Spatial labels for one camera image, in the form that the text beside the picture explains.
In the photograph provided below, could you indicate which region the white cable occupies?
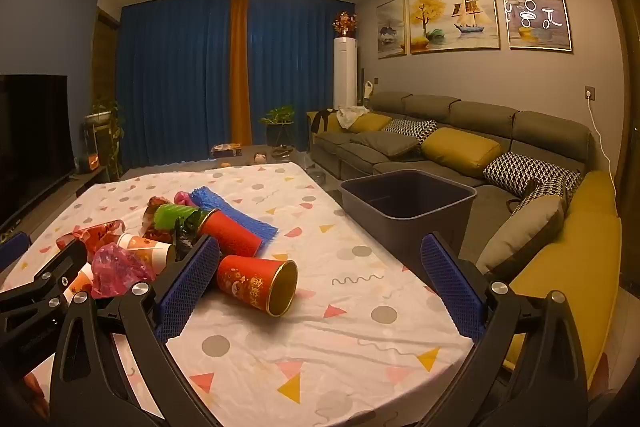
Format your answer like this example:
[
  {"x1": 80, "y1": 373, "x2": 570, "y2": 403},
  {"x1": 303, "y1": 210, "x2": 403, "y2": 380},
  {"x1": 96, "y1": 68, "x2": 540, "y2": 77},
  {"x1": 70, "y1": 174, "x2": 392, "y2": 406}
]
[{"x1": 589, "y1": 99, "x2": 617, "y2": 178}]

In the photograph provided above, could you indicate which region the grey sofa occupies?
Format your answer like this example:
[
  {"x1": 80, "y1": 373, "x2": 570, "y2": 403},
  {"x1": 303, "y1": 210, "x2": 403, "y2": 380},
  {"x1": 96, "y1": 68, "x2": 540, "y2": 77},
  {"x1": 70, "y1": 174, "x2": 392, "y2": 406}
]
[{"x1": 306, "y1": 91, "x2": 626, "y2": 398}]

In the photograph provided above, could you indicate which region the blue foam net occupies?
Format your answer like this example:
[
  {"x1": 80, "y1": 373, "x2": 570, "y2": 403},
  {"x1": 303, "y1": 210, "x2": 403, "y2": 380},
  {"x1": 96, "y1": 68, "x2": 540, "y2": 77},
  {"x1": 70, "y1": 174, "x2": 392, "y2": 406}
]
[{"x1": 189, "y1": 186, "x2": 280, "y2": 248}]

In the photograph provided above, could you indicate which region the white standing air conditioner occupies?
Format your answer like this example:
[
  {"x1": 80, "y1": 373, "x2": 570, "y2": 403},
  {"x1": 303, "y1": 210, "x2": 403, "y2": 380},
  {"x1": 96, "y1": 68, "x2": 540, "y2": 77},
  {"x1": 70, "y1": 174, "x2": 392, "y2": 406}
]
[{"x1": 332, "y1": 38, "x2": 360, "y2": 108}]

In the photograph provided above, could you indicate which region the red paper cup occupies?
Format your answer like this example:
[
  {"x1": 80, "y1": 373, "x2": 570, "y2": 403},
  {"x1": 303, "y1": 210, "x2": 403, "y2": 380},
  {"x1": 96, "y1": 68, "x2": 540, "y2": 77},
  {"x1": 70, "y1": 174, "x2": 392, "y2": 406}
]
[{"x1": 216, "y1": 254, "x2": 299, "y2": 317}]

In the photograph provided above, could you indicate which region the flat grey cushion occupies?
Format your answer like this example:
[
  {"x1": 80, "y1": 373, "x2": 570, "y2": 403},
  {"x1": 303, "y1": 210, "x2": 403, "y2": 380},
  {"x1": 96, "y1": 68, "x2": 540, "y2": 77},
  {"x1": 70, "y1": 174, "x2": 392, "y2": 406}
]
[{"x1": 350, "y1": 131, "x2": 420, "y2": 158}]

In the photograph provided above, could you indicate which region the green foam net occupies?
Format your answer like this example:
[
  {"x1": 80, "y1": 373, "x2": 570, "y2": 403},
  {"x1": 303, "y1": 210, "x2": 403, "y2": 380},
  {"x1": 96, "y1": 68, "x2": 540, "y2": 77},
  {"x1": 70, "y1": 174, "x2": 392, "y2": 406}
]
[{"x1": 152, "y1": 203, "x2": 201, "y2": 230}]

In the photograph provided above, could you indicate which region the large sailboat painting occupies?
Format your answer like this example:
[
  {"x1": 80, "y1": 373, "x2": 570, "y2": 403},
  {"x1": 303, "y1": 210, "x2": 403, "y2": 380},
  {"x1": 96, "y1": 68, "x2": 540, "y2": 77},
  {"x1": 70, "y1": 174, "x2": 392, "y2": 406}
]
[{"x1": 409, "y1": 0, "x2": 501, "y2": 55}]

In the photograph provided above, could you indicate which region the large grey cushion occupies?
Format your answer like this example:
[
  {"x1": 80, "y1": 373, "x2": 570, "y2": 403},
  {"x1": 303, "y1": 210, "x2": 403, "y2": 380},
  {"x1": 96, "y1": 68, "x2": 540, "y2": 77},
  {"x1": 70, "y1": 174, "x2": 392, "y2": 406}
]
[{"x1": 475, "y1": 194, "x2": 566, "y2": 275}]

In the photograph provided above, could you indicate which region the blue curtain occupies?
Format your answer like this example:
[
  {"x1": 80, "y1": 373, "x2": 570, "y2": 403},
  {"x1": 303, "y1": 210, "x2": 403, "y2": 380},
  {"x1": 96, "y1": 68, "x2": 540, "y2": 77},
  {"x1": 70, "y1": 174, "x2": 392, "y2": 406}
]
[
  {"x1": 247, "y1": 0, "x2": 358, "y2": 154},
  {"x1": 117, "y1": 0, "x2": 236, "y2": 168}
]

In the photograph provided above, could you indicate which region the orange curtain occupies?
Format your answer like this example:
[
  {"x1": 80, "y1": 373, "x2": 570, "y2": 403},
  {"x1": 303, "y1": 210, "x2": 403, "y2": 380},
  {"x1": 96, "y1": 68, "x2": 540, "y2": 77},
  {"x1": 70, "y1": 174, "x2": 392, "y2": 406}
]
[{"x1": 229, "y1": 0, "x2": 252, "y2": 148}]

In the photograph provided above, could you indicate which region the trailing potted plant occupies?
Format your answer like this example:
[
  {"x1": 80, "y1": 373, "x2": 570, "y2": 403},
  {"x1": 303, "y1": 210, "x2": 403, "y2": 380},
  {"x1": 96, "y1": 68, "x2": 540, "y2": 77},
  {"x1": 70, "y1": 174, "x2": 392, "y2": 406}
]
[{"x1": 84, "y1": 99, "x2": 126, "y2": 142}]

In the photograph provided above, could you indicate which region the potted plant on dark stand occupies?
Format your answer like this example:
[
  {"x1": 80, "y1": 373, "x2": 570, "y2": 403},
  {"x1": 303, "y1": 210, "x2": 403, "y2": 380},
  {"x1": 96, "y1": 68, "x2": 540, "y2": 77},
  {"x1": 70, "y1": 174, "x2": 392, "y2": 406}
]
[{"x1": 259, "y1": 104, "x2": 297, "y2": 148}]

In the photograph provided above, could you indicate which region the red gold plastic bag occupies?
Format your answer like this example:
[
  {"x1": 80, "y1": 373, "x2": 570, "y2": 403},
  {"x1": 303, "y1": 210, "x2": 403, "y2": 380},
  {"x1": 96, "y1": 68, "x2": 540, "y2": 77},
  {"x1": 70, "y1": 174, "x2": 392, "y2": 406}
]
[{"x1": 56, "y1": 219, "x2": 126, "y2": 258}]

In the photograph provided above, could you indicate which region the black garment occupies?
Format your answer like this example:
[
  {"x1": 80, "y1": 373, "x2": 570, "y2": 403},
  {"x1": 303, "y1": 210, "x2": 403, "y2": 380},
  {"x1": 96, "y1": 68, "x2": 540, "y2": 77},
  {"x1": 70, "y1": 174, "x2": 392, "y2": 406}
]
[{"x1": 310, "y1": 109, "x2": 341, "y2": 134}]

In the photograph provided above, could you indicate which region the white cloth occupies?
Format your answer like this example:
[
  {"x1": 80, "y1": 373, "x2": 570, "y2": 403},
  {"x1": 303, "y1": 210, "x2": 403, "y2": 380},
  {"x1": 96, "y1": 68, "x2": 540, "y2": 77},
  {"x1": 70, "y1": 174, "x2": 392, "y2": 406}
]
[{"x1": 337, "y1": 106, "x2": 371, "y2": 128}]

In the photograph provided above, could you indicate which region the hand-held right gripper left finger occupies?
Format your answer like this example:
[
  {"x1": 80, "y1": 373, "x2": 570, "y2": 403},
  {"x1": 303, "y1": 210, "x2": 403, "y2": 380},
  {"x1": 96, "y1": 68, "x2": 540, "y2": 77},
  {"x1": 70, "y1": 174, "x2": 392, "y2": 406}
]
[{"x1": 49, "y1": 234, "x2": 223, "y2": 427}]

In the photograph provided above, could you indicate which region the brown wooden door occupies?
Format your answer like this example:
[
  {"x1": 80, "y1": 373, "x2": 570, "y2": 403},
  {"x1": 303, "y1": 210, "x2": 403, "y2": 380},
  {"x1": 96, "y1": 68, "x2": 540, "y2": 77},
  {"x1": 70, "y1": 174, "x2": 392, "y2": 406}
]
[{"x1": 92, "y1": 7, "x2": 121, "y2": 108}]

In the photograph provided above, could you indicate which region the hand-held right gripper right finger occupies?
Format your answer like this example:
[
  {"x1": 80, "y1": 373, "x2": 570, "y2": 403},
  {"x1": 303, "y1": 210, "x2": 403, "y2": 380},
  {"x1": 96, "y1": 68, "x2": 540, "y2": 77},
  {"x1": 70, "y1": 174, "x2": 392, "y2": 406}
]
[{"x1": 415, "y1": 231, "x2": 592, "y2": 427}]

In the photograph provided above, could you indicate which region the red white plastic bag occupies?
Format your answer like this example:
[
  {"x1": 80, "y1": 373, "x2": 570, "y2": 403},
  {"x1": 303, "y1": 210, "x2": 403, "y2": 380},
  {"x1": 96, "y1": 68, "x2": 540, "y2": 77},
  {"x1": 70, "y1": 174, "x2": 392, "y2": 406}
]
[{"x1": 142, "y1": 194, "x2": 176, "y2": 238}]

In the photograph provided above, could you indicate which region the large black white patterned cushion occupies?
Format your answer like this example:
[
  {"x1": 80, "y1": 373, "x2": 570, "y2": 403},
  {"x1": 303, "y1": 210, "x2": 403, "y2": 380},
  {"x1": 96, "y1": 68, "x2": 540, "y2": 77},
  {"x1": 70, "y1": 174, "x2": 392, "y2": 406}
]
[{"x1": 484, "y1": 152, "x2": 583, "y2": 198}]

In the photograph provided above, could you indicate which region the small framed painting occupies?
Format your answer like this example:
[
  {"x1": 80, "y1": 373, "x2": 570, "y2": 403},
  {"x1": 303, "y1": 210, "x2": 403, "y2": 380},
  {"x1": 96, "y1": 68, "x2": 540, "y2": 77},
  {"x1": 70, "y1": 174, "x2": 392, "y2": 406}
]
[{"x1": 376, "y1": 0, "x2": 406, "y2": 59}]

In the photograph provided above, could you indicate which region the black plastic bag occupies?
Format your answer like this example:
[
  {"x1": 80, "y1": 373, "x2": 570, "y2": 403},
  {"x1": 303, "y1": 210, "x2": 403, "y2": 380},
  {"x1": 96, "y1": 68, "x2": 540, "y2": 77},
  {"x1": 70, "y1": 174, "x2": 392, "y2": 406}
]
[{"x1": 172, "y1": 214, "x2": 206, "y2": 258}]

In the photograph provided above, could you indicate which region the black television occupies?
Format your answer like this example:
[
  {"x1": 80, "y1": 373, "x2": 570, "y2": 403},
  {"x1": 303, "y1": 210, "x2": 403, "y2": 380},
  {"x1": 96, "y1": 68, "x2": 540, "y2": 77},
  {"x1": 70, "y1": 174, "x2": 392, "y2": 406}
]
[{"x1": 0, "y1": 74, "x2": 76, "y2": 224}]

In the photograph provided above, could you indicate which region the grey television cabinet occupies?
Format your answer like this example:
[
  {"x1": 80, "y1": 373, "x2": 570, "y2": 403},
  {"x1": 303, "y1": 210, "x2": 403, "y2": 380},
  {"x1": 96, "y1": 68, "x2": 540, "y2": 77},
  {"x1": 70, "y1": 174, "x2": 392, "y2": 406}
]
[{"x1": 0, "y1": 164, "x2": 110, "y2": 238}]

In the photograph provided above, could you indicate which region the small yellow cushion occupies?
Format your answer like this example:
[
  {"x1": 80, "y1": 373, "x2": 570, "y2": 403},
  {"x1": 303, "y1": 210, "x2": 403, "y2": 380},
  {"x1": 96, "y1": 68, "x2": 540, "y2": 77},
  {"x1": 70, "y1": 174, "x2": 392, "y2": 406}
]
[{"x1": 348, "y1": 113, "x2": 393, "y2": 134}]

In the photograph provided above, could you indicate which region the round orange tin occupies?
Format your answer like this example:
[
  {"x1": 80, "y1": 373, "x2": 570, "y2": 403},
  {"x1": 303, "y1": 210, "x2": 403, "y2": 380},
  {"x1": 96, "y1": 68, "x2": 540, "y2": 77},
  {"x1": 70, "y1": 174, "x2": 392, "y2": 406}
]
[{"x1": 197, "y1": 209, "x2": 265, "y2": 258}]

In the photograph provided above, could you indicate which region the yellow sofa seat pad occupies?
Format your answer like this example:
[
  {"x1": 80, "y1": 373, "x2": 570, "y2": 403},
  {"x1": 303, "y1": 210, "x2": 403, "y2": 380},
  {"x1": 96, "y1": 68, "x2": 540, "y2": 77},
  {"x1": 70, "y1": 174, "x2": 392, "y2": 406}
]
[{"x1": 500, "y1": 169, "x2": 623, "y2": 388}]

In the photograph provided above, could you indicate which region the wooden door frame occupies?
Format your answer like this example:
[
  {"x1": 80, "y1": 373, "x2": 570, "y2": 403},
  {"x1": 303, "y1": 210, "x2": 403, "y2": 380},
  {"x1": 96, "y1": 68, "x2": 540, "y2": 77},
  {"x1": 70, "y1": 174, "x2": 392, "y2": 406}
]
[{"x1": 600, "y1": 0, "x2": 640, "y2": 188}]

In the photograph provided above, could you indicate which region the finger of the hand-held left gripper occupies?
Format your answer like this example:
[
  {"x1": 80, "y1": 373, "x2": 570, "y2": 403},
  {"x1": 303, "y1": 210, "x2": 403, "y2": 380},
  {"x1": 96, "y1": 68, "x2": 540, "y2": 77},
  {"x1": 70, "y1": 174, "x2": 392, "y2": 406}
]
[
  {"x1": 0, "y1": 232, "x2": 32, "y2": 274},
  {"x1": 0, "y1": 240, "x2": 93, "y2": 343}
]

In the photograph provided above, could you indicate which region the white orange paper cup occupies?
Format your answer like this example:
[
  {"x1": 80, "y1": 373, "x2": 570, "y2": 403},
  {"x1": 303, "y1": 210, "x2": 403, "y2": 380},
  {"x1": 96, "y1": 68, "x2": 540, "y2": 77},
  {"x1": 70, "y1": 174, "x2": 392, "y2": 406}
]
[
  {"x1": 64, "y1": 263, "x2": 97, "y2": 305},
  {"x1": 116, "y1": 233, "x2": 176, "y2": 273}
]

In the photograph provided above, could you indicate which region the grey plastic bin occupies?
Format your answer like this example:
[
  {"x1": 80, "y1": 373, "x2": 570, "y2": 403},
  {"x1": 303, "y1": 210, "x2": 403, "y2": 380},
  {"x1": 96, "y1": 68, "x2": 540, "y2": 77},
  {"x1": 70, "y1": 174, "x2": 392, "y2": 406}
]
[{"x1": 339, "y1": 169, "x2": 478, "y2": 275}]

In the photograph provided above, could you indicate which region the white patterned tablecloth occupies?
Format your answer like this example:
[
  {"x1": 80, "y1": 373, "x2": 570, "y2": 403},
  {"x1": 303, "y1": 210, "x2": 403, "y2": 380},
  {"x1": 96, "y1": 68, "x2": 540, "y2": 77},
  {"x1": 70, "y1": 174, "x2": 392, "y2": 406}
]
[{"x1": 0, "y1": 161, "x2": 476, "y2": 427}]

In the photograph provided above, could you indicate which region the large yellow cushion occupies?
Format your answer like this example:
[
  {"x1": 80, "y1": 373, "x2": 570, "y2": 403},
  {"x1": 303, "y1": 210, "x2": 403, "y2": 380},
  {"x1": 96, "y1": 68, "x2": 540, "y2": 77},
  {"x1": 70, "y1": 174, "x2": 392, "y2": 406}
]
[{"x1": 421, "y1": 127, "x2": 503, "y2": 175}]

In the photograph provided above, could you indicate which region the framed painting with reflection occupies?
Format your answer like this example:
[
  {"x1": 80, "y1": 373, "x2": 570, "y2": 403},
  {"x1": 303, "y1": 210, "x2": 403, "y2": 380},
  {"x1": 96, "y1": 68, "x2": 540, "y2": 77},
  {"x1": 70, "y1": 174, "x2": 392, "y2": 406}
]
[{"x1": 497, "y1": 0, "x2": 572, "y2": 54}]

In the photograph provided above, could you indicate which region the red gold flower ornament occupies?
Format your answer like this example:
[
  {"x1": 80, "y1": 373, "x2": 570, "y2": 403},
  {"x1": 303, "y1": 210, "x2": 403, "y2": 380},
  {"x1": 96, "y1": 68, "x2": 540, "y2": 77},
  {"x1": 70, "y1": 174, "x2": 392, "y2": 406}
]
[{"x1": 332, "y1": 12, "x2": 358, "y2": 38}]

